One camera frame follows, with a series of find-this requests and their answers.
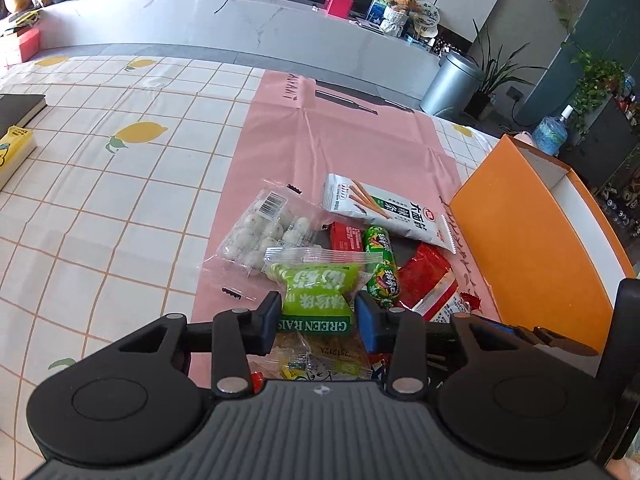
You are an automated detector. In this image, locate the bushy green vine plant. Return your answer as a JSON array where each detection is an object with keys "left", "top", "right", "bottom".
[{"left": 562, "top": 42, "right": 626, "bottom": 131}]

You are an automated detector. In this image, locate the potted long-leaf plant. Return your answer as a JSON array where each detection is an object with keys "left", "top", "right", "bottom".
[{"left": 462, "top": 20, "right": 533, "bottom": 121}]

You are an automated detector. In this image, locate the white round paper fan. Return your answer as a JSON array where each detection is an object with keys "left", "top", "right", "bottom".
[{"left": 412, "top": 0, "right": 441, "bottom": 28}]

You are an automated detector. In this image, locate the large red snack packet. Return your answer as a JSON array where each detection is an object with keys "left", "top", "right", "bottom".
[{"left": 397, "top": 242, "right": 473, "bottom": 326}]

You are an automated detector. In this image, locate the green raisin packet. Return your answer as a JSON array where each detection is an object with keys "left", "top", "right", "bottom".
[{"left": 263, "top": 246, "right": 373, "bottom": 336}]

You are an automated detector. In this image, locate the green wrapped sausage snack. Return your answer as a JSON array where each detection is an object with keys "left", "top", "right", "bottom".
[{"left": 362, "top": 225, "right": 403, "bottom": 311}]

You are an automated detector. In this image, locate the silver trash can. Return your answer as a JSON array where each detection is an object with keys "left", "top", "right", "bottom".
[{"left": 420, "top": 52, "right": 483, "bottom": 121}]

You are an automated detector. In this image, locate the orange cardboard box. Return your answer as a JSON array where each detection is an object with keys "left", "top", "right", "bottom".
[{"left": 447, "top": 135, "right": 638, "bottom": 356}]

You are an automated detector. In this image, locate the red storage box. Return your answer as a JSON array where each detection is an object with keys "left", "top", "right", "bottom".
[{"left": 5, "top": 27, "right": 42, "bottom": 66}]

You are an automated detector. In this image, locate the clear packet of white balls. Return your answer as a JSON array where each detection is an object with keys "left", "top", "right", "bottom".
[{"left": 200, "top": 177, "right": 333, "bottom": 303}]

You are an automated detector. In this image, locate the yellow tissue box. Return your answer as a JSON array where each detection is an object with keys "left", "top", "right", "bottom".
[{"left": 0, "top": 126, "right": 38, "bottom": 188}]

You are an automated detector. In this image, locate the landscape picture card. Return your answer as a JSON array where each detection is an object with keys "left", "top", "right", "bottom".
[{"left": 367, "top": 0, "right": 401, "bottom": 23}]

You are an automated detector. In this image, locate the small red snack packet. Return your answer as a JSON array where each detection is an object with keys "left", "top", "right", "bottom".
[{"left": 327, "top": 221, "right": 368, "bottom": 253}]

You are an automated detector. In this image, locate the blue water bottle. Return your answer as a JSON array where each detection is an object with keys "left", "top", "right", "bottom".
[{"left": 531, "top": 105, "right": 576, "bottom": 157}]

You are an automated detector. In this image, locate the lemon print checked tablecloth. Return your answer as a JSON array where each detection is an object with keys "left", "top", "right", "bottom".
[{"left": 0, "top": 52, "right": 506, "bottom": 480}]

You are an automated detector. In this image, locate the dark shelf cabinet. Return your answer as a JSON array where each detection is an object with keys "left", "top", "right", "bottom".
[{"left": 560, "top": 90, "right": 640, "bottom": 281}]

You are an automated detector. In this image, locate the clear yellowish snack packet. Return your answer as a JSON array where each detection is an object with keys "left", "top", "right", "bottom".
[{"left": 250, "top": 332, "right": 386, "bottom": 386}]

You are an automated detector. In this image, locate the white breadstick snack packet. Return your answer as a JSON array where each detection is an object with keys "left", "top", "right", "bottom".
[{"left": 320, "top": 172, "right": 463, "bottom": 256}]

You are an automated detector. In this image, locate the pink printed table mat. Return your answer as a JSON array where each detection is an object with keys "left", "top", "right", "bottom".
[{"left": 187, "top": 70, "right": 501, "bottom": 391}]

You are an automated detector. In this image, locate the white marble counter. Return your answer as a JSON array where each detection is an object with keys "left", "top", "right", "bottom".
[{"left": 30, "top": 0, "right": 441, "bottom": 101}]

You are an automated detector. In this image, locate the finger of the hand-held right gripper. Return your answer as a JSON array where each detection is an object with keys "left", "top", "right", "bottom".
[{"left": 492, "top": 321, "right": 601, "bottom": 357}]

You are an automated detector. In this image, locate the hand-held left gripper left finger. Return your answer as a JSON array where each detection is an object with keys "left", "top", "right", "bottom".
[{"left": 116, "top": 291, "right": 283, "bottom": 395}]

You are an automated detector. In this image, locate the brown teddy bear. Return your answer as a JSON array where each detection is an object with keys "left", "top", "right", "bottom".
[{"left": 380, "top": 0, "right": 423, "bottom": 38}]

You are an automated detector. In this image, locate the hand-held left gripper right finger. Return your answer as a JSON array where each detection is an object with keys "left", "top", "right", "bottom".
[{"left": 354, "top": 292, "right": 526, "bottom": 395}]

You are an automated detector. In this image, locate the black notebook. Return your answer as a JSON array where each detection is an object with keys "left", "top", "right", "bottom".
[{"left": 0, "top": 94, "right": 48, "bottom": 137}]

